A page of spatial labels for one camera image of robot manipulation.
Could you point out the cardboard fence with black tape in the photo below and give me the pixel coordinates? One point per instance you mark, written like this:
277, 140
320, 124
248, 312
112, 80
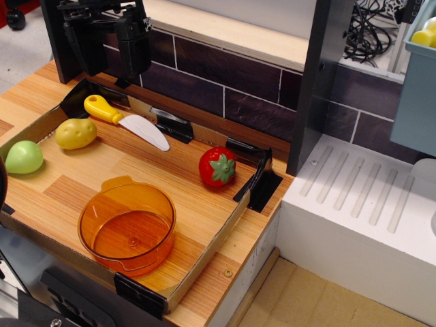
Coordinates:
223, 235

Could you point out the orange transparent plastic pot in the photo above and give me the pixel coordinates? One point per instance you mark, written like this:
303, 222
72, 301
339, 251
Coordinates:
128, 226

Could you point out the black caster wheel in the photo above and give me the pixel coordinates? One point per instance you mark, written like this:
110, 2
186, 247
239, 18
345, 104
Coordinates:
15, 19

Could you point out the red toy strawberry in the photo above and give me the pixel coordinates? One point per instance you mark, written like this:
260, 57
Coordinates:
217, 166

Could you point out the yellow toy potato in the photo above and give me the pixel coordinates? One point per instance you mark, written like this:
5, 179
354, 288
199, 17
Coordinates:
75, 133

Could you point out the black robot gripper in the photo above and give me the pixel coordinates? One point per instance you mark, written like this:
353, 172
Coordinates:
87, 44

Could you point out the green toy pear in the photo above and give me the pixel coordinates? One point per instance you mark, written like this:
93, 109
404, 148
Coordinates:
24, 157

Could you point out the white dish drain rack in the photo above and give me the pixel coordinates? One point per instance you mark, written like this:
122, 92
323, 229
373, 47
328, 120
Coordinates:
364, 221

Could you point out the grey blue plastic bin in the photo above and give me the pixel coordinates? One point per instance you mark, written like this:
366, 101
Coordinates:
414, 123

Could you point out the yellow handled toy knife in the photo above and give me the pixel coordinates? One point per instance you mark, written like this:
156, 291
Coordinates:
98, 107

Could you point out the yellow toy in bin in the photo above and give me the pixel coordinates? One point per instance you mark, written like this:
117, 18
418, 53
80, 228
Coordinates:
425, 36

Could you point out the dark grey vertical post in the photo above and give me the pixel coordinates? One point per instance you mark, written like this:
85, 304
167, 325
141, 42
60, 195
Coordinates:
326, 46

